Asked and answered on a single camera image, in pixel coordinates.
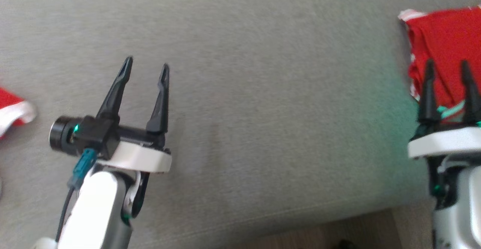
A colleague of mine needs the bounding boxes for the red shorts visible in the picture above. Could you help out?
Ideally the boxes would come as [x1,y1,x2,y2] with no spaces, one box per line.
[0,87,37,138]

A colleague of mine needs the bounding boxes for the right gripper, white cover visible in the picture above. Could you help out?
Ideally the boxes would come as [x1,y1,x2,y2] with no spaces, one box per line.
[408,59,481,209]

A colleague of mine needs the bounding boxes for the red mesh garment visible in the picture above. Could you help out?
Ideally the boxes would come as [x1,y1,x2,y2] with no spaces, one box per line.
[398,5,481,120]

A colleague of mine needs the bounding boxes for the left arm cable, teal plug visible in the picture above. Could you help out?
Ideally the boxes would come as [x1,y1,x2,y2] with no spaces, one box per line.
[56,148,97,243]

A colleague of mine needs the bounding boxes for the left gripper, white cover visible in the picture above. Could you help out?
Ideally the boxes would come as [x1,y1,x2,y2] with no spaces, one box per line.
[96,56,172,220]

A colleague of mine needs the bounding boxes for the grey fabric sofa seat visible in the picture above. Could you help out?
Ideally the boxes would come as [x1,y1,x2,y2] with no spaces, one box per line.
[0,0,481,249]

